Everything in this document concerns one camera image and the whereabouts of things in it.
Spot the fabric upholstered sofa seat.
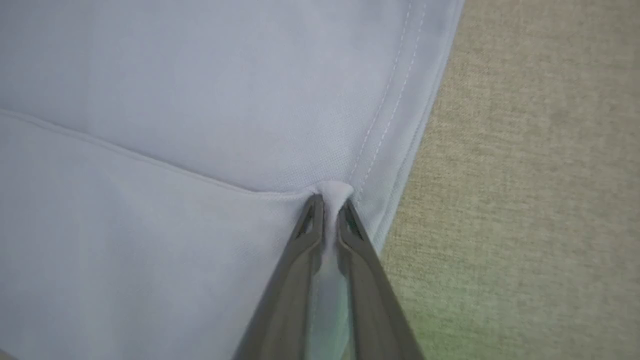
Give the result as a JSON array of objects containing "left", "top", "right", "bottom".
[{"left": 345, "top": 0, "right": 640, "bottom": 360}]

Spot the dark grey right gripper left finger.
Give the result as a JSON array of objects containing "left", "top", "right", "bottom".
[{"left": 232, "top": 193, "right": 326, "bottom": 360}]

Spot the light blue white-collared polo shirt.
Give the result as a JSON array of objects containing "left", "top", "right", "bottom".
[{"left": 0, "top": 0, "right": 467, "bottom": 360}]

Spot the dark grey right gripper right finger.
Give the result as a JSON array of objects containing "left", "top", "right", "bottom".
[{"left": 336, "top": 197, "right": 427, "bottom": 360}]

